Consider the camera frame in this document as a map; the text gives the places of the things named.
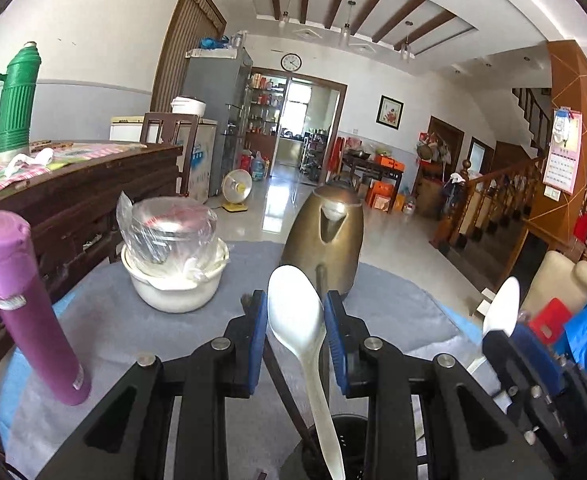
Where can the tall orange box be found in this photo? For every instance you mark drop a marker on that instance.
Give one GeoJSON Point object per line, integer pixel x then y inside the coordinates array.
{"type": "Point", "coordinates": [381, 196]}

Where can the bundle of dark chopsticks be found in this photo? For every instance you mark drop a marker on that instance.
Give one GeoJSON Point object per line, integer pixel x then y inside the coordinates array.
{"type": "Point", "coordinates": [282, 385]}

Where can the white crumpled cloth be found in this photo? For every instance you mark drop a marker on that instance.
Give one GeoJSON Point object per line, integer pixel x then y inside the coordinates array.
{"type": "Point", "coordinates": [31, 160]}

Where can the brown striped curtain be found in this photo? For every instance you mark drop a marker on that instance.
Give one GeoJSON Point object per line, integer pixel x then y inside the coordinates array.
{"type": "Point", "coordinates": [183, 50]}

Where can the grey refrigerator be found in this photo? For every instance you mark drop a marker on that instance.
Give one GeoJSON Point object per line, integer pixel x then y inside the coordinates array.
{"type": "Point", "coordinates": [208, 85]}

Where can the dark wooden sideboard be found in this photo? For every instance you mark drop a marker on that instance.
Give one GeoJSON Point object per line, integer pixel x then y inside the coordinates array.
{"type": "Point", "coordinates": [73, 200]}

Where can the framed wall picture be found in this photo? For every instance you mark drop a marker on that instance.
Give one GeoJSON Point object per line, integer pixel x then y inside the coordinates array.
{"type": "Point", "coordinates": [390, 112]}

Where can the brown wooden chair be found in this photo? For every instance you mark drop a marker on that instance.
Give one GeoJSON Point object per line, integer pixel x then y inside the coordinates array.
{"type": "Point", "coordinates": [148, 130]}

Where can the dark green utensil holder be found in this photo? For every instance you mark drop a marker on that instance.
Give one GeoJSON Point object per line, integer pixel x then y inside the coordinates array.
{"type": "Point", "coordinates": [348, 440]}

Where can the pendant lamp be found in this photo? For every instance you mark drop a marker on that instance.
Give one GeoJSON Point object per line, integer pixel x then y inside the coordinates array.
{"type": "Point", "coordinates": [346, 32]}
{"type": "Point", "coordinates": [406, 47]}
{"type": "Point", "coordinates": [286, 16]}

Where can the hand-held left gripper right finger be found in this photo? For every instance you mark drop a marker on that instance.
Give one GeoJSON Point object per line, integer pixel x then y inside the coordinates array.
{"type": "Point", "coordinates": [334, 342]}

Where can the wooden stair railing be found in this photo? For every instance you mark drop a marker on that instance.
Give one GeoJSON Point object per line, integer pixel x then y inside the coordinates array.
{"type": "Point", "coordinates": [493, 195]}

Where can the white chest freezer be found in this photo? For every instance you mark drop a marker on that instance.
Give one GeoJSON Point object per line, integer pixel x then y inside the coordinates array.
{"type": "Point", "coordinates": [201, 160]}

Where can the blue tablecloth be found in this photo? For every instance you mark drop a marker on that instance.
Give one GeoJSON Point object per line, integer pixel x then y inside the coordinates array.
{"type": "Point", "coordinates": [466, 322]}

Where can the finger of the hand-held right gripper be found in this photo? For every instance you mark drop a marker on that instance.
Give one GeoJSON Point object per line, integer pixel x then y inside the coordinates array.
{"type": "Point", "coordinates": [538, 355]}
{"type": "Point", "coordinates": [496, 360]}

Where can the blue water jug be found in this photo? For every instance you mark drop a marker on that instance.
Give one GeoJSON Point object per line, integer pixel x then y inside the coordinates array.
{"type": "Point", "coordinates": [258, 167]}

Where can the purple thermos bottle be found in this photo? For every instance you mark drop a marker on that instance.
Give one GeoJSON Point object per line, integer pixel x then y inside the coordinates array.
{"type": "Point", "coordinates": [33, 320]}

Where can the dark wooden side table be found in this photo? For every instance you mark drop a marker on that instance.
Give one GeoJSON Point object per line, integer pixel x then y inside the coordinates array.
{"type": "Point", "coordinates": [368, 165]}

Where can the orange wooden pillar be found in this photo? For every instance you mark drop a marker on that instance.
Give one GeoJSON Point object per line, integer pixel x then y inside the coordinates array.
{"type": "Point", "coordinates": [568, 80]}

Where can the pink wall calendar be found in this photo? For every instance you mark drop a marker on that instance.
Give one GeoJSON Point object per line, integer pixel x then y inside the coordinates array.
{"type": "Point", "coordinates": [563, 160]}

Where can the white plastic bowl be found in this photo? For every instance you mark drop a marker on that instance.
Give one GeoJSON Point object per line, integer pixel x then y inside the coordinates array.
{"type": "Point", "coordinates": [173, 296]}

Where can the red child chair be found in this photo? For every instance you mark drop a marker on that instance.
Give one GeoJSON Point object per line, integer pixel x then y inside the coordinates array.
{"type": "Point", "coordinates": [551, 320]}

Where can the round wall clock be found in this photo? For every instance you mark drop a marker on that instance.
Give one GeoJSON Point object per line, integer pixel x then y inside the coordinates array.
{"type": "Point", "coordinates": [291, 62]}

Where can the white plastic spoon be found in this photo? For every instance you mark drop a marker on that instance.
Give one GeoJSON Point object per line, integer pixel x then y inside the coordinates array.
{"type": "Point", "coordinates": [503, 305]}
{"type": "Point", "coordinates": [293, 310]}

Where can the bronze electric kettle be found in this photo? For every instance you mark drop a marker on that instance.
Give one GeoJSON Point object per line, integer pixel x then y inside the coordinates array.
{"type": "Point", "coordinates": [303, 240]}

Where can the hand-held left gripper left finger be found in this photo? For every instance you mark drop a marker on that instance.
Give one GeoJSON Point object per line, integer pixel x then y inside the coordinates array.
{"type": "Point", "coordinates": [257, 342]}

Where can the white rice cooker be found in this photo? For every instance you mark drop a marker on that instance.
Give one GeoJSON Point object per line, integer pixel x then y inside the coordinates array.
{"type": "Point", "coordinates": [188, 106]}

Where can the beige sofa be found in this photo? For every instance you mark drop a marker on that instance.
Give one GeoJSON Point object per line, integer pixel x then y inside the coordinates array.
{"type": "Point", "coordinates": [558, 275]}

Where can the flat orange box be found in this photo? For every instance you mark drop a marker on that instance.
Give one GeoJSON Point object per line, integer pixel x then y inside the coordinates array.
{"type": "Point", "coordinates": [391, 161]}

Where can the green thermos flask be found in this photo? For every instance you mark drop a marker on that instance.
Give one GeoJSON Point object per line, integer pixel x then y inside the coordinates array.
{"type": "Point", "coordinates": [18, 105]}

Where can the glass bottle shelf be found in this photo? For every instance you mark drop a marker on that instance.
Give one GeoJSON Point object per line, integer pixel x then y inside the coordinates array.
{"type": "Point", "coordinates": [266, 105]}

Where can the round fan heater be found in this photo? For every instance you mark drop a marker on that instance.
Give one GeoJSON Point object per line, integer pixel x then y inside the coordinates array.
{"type": "Point", "coordinates": [237, 187]}

